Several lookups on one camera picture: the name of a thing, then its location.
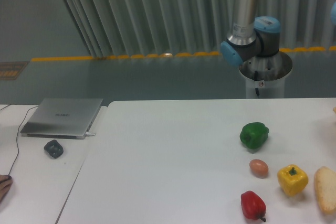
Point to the silver closed laptop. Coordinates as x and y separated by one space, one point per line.
63 118

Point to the triangular toasted bread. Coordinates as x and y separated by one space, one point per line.
324 185

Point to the small black plastic part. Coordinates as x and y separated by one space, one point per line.
54 149

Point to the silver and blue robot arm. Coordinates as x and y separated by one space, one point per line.
245 16

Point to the red bell pepper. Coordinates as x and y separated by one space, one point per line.
253 207

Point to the person's hand on mouse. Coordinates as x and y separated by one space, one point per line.
5 185

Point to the yellow bell pepper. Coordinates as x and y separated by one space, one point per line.
292 179

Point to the green bell pepper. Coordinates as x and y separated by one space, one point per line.
253 135

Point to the white cylindrical robot pedestal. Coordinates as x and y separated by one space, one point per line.
265 77

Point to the brown egg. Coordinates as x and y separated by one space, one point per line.
259 167

